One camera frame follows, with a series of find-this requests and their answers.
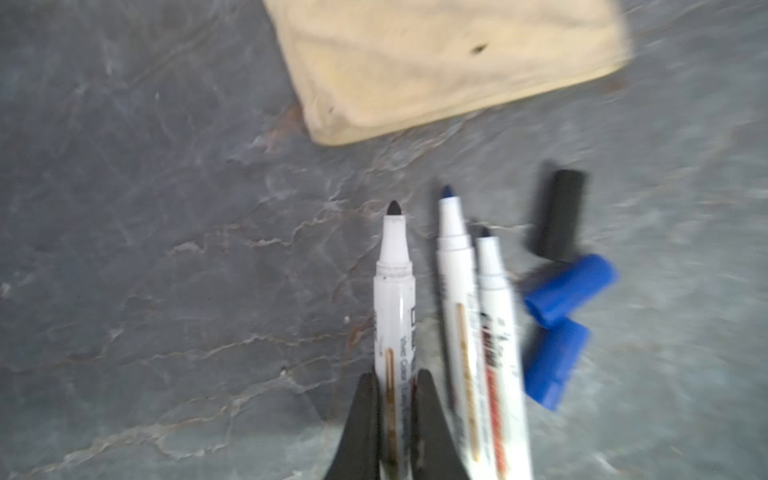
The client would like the blue pen cap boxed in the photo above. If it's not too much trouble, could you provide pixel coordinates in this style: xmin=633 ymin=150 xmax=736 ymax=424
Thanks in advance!
xmin=523 ymin=254 xmax=619 ymax=330
xmin=524 ymin=317 xmax=591 ymax=411

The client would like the beige work glove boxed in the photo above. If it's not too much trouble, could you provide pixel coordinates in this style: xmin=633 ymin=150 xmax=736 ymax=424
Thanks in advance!
xmin=265 ymin=1 xmax=632 ymax=146

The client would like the black pen cap right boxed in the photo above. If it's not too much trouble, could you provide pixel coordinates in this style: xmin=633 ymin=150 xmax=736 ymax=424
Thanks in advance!
xmin=527 ymin=164 xmax=589 ymax=262

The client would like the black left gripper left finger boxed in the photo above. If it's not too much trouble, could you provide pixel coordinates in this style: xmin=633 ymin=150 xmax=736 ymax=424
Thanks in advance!
xmin=324 ymin=372 xmax=381 ymax=480

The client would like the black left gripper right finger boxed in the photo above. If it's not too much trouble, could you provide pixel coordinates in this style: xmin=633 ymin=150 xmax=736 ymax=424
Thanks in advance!
xmin=411 ymin=369 xmax=469 ymax=480

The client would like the white marker pen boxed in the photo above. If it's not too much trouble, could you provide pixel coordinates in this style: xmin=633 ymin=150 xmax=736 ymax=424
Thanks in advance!
xmin=437 ymin=185 xmax=496 ymax=479
xmin=373 ymin=201 xmax=415 ymax=479
xmin=476 ymin=227 xmax=534 ymax=480

